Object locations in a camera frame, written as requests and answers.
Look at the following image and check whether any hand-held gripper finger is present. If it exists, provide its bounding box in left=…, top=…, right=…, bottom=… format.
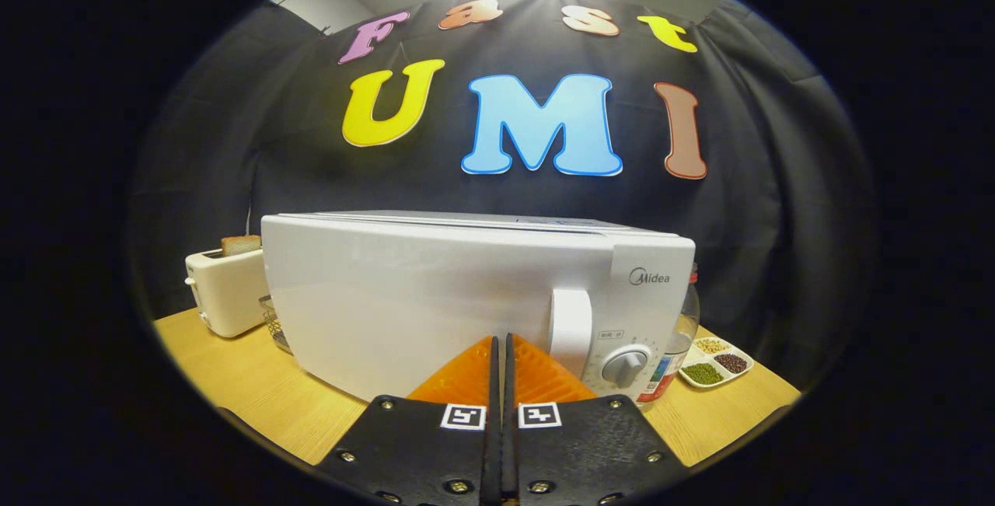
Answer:
left=504, top=333, right=691, bottom=506
left=315, top=333, right=500, bottom=506

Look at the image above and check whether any white microwave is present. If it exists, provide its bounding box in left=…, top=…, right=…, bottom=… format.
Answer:
left=260, top=211, right=697, bottom=406

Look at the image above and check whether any white divided dish with beans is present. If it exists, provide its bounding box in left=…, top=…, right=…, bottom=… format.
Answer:
left=678, top=337, right=755, bottom=390

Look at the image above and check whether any clear plastic bottle red cap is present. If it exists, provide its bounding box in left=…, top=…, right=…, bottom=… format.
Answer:
left=639, top=261, right=700, bottom=411

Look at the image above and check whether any white toaster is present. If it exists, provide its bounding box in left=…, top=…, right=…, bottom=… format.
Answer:
left=184, top=246, right=269, bottom=338

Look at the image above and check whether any black backdrop cloth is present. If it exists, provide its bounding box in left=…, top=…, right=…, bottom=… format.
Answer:
left=128, top=0, right=879, bottom=382

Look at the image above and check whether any metal wire basket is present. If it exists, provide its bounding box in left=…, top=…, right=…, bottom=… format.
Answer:
left=259, top=295, right=295, bottom=355

